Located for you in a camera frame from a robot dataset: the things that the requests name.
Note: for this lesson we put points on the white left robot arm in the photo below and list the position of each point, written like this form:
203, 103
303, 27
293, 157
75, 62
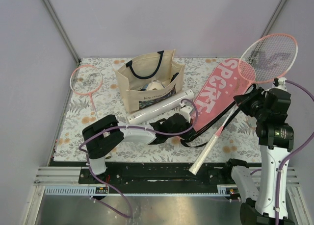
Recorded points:
101, 137

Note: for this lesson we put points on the white shuttlecock tube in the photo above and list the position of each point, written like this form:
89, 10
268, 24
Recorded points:
159, 108

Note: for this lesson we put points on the pink badminton racket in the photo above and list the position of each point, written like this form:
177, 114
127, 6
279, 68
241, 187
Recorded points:
270, 57
86, 80

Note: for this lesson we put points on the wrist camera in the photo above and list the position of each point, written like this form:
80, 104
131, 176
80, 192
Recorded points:
185, 112
280, 83

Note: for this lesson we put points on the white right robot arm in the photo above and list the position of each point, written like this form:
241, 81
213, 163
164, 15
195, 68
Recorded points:
266, 204

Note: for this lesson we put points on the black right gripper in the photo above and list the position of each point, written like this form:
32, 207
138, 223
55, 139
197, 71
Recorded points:
243, 100

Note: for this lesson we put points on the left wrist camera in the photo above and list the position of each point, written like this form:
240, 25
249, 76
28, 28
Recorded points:
185, 112

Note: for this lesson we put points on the pink racket cover bag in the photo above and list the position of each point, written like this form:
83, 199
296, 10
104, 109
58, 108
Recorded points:
216, 97

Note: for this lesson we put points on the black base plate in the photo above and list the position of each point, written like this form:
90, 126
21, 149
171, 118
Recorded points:
166, 178

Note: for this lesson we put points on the white slotted cable duct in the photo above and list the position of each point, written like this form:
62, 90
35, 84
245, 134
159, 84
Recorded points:
76, 190

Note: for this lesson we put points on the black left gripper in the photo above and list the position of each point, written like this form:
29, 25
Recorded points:
187, 135

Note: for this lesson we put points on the floral table mat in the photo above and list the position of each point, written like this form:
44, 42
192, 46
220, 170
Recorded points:
238, 140

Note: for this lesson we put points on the beige canvas tote bag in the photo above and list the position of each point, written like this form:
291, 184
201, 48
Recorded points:
135, 75

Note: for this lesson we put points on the white tape roll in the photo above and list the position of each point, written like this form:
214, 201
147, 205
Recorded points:
155, 85

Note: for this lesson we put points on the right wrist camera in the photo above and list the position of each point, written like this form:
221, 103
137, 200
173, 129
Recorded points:
280, 83

